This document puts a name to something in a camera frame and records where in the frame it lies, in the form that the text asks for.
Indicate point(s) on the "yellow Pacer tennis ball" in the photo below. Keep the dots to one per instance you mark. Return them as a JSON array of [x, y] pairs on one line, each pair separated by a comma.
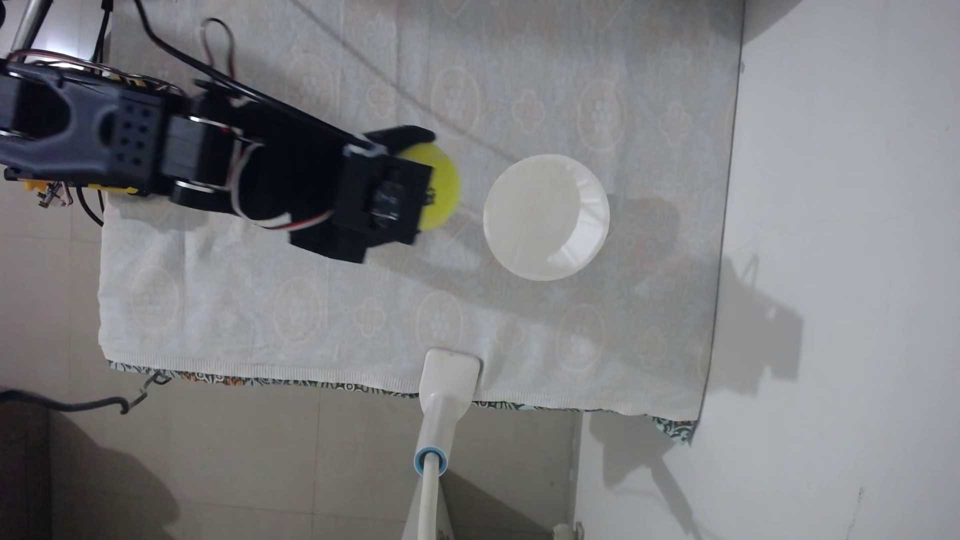
[[446, 184]]

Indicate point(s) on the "white paper bowl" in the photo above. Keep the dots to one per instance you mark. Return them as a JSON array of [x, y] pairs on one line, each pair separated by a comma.
[[546, 217]]

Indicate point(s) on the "pale floral patterned tablecloth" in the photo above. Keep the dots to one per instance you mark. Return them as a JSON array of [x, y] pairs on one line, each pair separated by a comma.
[[450, 322]]

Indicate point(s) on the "metal pole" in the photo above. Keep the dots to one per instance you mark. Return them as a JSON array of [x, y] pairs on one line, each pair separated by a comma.
[[30, 22]]

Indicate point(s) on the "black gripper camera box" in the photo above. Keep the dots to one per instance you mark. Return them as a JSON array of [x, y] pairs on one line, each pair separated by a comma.
[[390, 199]]

